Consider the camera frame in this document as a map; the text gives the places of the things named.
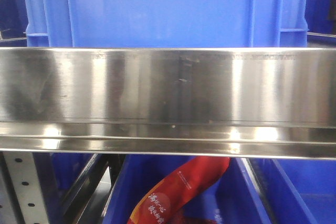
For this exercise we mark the blue bin lower centre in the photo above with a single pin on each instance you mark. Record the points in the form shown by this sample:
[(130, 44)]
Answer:
[(233, 199)]

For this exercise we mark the blue bin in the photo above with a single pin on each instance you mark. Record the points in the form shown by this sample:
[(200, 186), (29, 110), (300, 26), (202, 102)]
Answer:
[(298, 191), (233, 199)]

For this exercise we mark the blue bin lower right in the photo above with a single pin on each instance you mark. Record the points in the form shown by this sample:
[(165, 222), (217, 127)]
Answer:
[(298, 191)]

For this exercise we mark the red snack bag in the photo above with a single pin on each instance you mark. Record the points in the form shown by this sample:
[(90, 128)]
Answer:
[(179, 187)]

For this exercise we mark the blue crate upper shelf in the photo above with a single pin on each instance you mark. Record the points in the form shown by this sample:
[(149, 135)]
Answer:
[(166, 23)]

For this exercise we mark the perforated steel upright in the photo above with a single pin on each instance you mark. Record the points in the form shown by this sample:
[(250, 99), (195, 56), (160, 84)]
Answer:
[(27, 189)]

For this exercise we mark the stainless steel shelf rail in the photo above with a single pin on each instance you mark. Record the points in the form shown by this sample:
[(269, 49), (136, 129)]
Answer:
[(244, 102)]

